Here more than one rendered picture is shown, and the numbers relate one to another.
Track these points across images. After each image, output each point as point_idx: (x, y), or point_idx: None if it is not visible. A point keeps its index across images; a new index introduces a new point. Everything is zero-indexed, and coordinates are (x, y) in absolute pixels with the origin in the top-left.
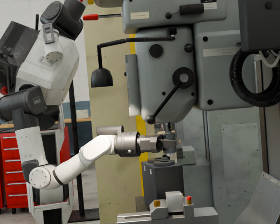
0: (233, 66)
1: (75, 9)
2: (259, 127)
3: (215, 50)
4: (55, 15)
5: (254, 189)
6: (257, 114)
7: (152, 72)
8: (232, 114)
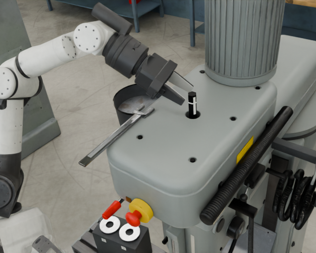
0: (301, 216)
1: (17, 166)
2: (24, 48)
3: (255, 188)
4: (9, 200)
5: (34, 99)
6: (19, 37)
7: (214, 242)
8: None
